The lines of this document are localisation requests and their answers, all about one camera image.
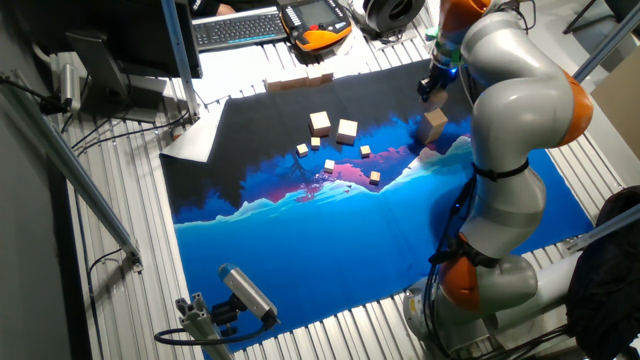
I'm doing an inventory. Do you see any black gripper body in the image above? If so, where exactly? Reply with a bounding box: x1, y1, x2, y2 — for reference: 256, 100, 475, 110
423, 63, 459, 95

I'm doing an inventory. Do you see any orange and black teach pendant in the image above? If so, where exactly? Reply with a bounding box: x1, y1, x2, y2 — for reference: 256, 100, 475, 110
277, 0, 354, 54

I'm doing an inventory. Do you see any brown cardboard panel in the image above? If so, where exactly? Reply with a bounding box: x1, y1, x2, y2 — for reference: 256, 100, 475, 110
589, 44, 640, 162

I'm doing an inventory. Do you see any printed landscape cloth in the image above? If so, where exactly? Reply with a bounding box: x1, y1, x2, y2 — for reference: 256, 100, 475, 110
158, 62, 596, 354

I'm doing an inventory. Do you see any black computer keyboard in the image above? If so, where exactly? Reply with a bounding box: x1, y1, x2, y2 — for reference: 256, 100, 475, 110
191, 5, 290, 54

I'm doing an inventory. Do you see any white foam sheet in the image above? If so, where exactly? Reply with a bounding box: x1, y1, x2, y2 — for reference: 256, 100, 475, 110
160, 107, 227, 164

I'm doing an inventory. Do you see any black jacket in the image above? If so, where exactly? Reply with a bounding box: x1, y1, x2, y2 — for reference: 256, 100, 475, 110
564, 184, 640, 360

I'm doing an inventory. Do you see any black computer monitor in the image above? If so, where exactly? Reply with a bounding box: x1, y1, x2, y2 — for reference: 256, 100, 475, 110
14, 0, 204, 80

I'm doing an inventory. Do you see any grey monitor stand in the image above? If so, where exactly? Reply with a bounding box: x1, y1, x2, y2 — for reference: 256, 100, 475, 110
64, 29, 169, 125

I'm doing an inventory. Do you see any silver cylinder device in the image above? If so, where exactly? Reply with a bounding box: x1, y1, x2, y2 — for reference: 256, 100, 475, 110
58, 62, 83, 114

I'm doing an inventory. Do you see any black arm strap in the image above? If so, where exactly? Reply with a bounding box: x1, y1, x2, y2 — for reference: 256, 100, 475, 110
428, 234, 501, 269
471, 158, 530, 183

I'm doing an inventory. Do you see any black arm cable with connector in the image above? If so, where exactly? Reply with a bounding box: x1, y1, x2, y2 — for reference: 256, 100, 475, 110
422, 172, 479, 359

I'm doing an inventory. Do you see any aluminium frame post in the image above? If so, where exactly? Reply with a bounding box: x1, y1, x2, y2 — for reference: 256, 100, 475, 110
159, 0, 202, 125

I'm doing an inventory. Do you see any grey camera with blue end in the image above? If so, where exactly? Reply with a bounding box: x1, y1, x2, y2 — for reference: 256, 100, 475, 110
217, 262, 281, 327

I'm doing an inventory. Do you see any black camera ball mount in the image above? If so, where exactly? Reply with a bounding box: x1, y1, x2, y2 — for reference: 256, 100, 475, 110
209, 294, 242, 337

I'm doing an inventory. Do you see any aluminium profile camera bracket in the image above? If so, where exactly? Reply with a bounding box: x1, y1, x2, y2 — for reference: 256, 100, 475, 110
174, 292, 236, 360

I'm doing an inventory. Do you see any black camera cable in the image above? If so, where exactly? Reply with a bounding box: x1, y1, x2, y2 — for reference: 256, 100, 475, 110
153, 312, 279, 347

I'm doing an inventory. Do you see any long aluminium frame bar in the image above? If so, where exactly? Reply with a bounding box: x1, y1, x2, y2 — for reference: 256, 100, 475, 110
0, 70, 145, 274

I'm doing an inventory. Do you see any black cable with plug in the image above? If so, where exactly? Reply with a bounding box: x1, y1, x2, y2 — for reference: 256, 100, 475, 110
0, 73, 70, 115

